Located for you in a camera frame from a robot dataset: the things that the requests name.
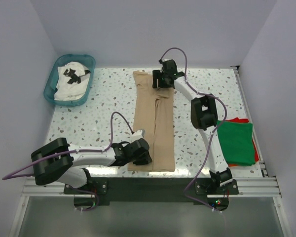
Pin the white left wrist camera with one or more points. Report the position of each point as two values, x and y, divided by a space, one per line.
139 134

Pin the orange folded t shirt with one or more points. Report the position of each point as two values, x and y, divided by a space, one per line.
255 153

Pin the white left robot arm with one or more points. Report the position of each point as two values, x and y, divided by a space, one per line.
59 161

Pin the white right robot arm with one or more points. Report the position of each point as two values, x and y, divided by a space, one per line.
203 115

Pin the beige t shirt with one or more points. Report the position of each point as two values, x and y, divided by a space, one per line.
154 114

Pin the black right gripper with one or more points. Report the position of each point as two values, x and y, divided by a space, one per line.
159 73

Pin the teal plastic basket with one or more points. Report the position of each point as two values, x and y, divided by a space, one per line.
50 87

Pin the green folded t shirt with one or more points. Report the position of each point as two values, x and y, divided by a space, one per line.
236 143

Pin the white t shirt black print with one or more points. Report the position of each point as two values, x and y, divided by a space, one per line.
73 81

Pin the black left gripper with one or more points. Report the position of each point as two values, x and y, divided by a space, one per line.
145 160

